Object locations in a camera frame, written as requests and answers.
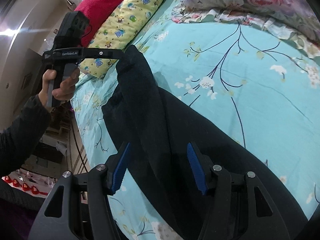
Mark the light blue floral bedsheet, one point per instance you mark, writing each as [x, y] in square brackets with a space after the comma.
[263, 92]

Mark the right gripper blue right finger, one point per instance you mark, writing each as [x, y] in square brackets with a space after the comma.
[215, 184]

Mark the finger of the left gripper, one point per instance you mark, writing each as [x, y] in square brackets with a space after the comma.
[98, 53]

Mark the yellow cartoon bolster pillow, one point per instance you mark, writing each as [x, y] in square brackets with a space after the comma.
[124, 23]

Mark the black fleece pants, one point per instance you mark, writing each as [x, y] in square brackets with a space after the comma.
[159, 128]

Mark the person left black sleeve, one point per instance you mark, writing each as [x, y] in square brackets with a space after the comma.
[22, 136]

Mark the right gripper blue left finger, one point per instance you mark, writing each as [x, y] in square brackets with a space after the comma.
[105, 180]

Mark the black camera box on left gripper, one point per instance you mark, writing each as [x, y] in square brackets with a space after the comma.
[71, 30]

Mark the red fleece blanket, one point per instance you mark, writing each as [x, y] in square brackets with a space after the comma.
[97, 11]

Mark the person left hand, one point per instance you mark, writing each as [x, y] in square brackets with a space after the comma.
[64, 92]

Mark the floral purple pink pillow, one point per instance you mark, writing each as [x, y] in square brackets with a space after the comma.
[291, 20]

